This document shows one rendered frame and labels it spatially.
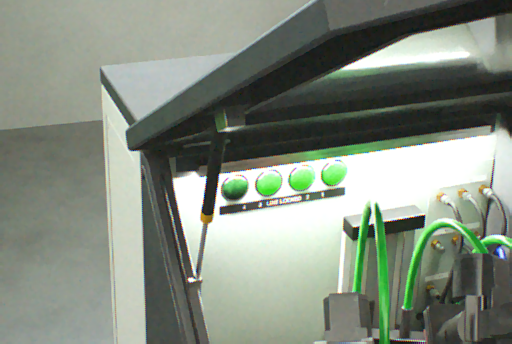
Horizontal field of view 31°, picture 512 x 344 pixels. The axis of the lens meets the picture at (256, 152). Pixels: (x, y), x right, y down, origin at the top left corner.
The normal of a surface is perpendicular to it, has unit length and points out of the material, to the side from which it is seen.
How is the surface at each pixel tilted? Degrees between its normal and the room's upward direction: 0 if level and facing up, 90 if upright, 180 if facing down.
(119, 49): 90
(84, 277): 0
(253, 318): 90
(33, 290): 0
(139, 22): 90
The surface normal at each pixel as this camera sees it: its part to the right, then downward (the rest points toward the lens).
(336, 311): -0.18, -0.49
